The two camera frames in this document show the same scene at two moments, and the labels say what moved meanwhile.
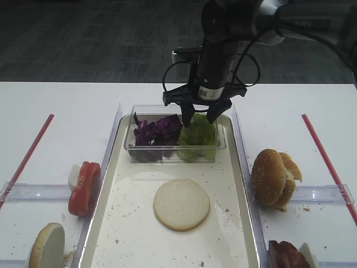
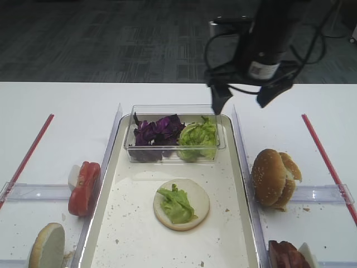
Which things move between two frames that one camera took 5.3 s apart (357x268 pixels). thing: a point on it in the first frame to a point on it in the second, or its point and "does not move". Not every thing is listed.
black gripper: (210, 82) to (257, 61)
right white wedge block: (311, 259) does not move
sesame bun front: (268, 177) does not move
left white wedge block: (73, 176) does not move
